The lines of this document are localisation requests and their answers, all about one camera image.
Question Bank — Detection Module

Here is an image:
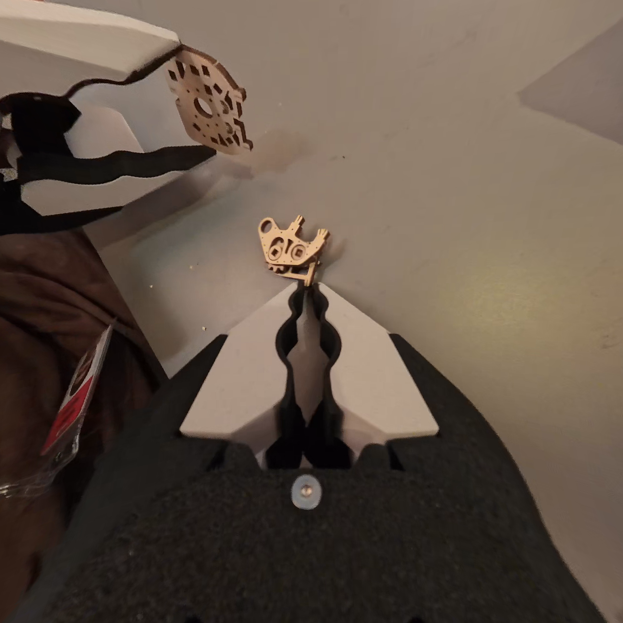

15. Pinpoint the person's brown clothing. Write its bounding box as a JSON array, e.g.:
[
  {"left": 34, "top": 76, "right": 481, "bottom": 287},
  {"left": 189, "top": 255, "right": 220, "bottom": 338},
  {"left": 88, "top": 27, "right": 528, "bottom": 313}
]
[{"left": 0, "top": 228, "right": 168, "bottom": 623}]

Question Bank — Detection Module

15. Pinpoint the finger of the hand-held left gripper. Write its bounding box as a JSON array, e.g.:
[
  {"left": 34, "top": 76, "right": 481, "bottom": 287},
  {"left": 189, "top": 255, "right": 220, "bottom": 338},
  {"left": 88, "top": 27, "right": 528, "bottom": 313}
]
[
  {"left": 0, "top": 10, "right": 183, "bottom": 100},
  {"left": 19, "top": 100, "right": 217, "bottom": 217}
]

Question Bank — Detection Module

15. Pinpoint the red labelled badge card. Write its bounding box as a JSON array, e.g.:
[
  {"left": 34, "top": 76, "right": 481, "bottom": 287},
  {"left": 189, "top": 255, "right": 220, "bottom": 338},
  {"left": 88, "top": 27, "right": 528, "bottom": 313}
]
[{"left": 0, "top": 319, "right": 117, "bottom": 499}]

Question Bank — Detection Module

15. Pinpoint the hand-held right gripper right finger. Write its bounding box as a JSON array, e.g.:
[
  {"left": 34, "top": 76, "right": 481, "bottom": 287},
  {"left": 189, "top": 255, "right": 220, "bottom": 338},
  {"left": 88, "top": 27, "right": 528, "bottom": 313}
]
[{"left": 306, "top": 282, "right": 440, "bottom": 470}]

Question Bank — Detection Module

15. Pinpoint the round wooden model plate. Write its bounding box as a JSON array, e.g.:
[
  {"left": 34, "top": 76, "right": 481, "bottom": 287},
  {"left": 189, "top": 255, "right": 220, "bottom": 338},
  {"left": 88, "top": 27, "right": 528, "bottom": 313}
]
[{"left": 167, "top": 45, "right": 254, "bottom": 157}]

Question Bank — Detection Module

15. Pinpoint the small wooden model part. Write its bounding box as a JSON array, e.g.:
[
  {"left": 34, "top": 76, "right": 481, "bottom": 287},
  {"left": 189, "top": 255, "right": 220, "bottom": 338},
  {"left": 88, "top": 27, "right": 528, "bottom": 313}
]
[{"left": 258, "top": 214, "right": 332, "bottom": 289}]

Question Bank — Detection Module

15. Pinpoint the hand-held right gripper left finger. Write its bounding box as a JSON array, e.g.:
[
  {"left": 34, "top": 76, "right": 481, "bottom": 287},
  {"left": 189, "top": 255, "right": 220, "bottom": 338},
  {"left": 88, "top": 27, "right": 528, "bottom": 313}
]
[{"left": 179, "top": 282, "right": 306, "bottom": 470}]

